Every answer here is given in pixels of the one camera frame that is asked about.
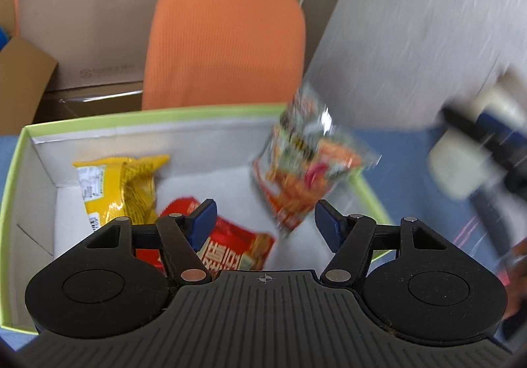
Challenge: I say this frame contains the brown cardboard box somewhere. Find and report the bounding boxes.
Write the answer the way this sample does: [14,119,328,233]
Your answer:
[0,37,58,135]
[18,0,182,91]

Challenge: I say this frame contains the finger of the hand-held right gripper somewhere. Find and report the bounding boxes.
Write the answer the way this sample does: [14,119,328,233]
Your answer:
[438,105,527,196]

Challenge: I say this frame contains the clear orange snack packet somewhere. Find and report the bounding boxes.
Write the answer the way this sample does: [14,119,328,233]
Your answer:
[252,82,381,235]

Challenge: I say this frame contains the yellow snack packet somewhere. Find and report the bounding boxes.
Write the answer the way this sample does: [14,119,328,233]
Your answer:
[73,154,170,233]

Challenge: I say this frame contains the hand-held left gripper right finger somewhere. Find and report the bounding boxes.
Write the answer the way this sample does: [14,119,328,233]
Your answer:
[315,199,449,288]

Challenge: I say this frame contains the red snack packet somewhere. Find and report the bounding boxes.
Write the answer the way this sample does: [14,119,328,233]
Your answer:
[134,197,276,274]

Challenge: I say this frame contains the light green cardboard box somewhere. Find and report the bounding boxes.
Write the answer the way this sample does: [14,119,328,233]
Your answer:
[0,104,396,336]

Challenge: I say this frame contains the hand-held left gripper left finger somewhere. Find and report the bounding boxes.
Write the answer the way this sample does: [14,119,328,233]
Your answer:
[84,198,218,284]

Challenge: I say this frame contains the black curved bar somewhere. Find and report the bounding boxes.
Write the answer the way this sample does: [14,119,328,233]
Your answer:
[469,187,523,266]

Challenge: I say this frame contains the orange chair back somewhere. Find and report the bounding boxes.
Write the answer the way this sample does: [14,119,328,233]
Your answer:
[141,0,307,110]

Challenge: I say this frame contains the cream insulated jug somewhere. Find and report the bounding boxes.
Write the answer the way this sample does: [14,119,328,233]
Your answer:
[428,67,527,201]

